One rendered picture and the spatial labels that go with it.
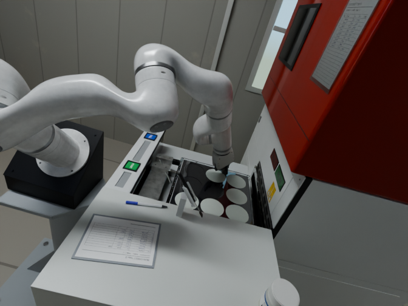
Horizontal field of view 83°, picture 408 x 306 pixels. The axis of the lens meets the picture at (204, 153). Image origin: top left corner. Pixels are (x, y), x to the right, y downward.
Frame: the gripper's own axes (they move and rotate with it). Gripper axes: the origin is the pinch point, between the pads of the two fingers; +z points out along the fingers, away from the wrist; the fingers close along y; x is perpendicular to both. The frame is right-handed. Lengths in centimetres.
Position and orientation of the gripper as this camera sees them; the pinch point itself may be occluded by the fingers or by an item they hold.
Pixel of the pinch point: (224, 170)
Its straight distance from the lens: 116.3
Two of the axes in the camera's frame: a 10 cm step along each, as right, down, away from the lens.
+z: 1.2, 6.9, 7.2
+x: 5.2, 5.7, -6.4
